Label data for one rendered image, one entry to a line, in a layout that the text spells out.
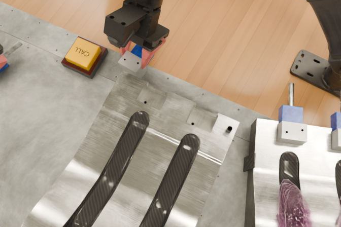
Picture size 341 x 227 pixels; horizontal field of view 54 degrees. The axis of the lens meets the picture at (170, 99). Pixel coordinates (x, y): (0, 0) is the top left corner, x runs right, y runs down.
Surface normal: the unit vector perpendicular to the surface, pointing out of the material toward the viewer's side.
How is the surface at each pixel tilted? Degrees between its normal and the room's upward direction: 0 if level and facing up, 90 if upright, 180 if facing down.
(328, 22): 92
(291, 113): 0
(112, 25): 60
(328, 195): 26
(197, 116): 0
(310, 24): 0
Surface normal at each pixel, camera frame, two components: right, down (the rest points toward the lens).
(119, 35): -0.47, 0.51
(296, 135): -0.01, -0.35
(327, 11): -0.25, 0.94
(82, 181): 0.16, -0.65
